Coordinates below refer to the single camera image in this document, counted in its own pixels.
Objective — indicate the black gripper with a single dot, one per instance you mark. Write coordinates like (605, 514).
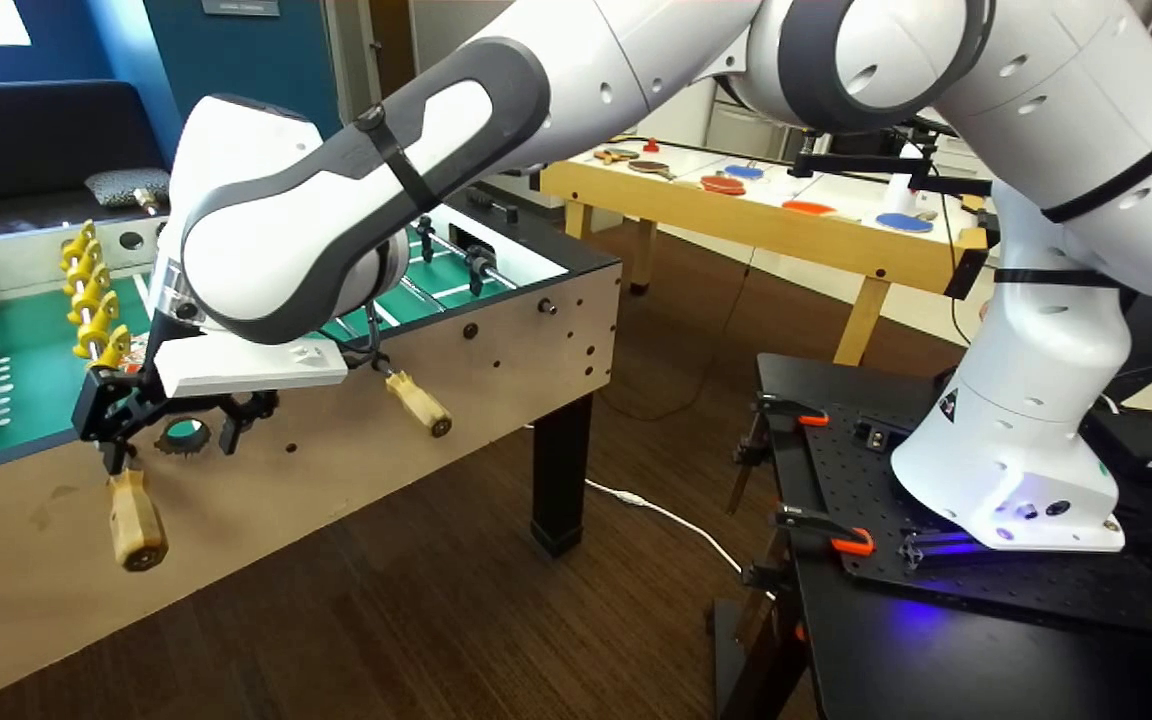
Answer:
(122, 389)

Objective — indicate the five yellow figure foosball rod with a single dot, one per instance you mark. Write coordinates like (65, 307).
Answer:
(137, 521)

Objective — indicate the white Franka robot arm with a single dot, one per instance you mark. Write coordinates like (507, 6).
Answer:
(628, 53)

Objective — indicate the foosball table with green field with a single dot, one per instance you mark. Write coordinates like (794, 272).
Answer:
(363, 465)

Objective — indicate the five black figure foosball rod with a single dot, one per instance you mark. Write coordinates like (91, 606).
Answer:
(144, 202)

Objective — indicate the three yellow figure foosball rod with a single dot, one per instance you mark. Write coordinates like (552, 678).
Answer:
(418, 401)

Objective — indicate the two black figure foosball rod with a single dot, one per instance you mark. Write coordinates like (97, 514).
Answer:
(420, 240)

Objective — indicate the dark sofa bench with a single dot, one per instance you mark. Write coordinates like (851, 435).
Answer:
(18, 133)

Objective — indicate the black goalie foosball rod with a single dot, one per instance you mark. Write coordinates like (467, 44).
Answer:
(473, 259)

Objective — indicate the small red cone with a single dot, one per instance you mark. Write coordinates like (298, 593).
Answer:
(648, 145)

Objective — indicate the red flat disc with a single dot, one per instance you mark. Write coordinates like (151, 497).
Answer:
(723, 186)

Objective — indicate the yellow wooden game table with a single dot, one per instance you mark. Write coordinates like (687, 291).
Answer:
(760, 223)

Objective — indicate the blue flat disc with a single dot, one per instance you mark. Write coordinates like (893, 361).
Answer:
(904, 223)
(747, 169)

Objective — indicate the orange flat disc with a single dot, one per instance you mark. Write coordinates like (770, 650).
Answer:
(806, 206)

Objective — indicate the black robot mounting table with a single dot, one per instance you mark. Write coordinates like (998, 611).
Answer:
(978, 643)

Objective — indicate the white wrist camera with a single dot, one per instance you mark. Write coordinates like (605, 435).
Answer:
(249, 361)

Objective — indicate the black table clamp mount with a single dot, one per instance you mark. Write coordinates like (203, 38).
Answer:
(966, 272)

